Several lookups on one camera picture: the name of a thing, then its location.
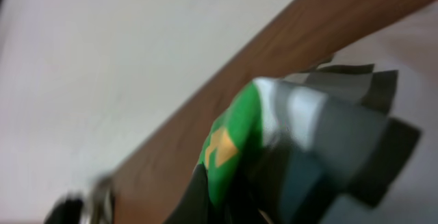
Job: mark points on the white t-shirt pixel print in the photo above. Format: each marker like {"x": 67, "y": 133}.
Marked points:
{"x": 291, "y": 146}

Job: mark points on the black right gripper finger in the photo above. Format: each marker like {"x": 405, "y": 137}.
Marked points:
{"x": 193, "y": 207}

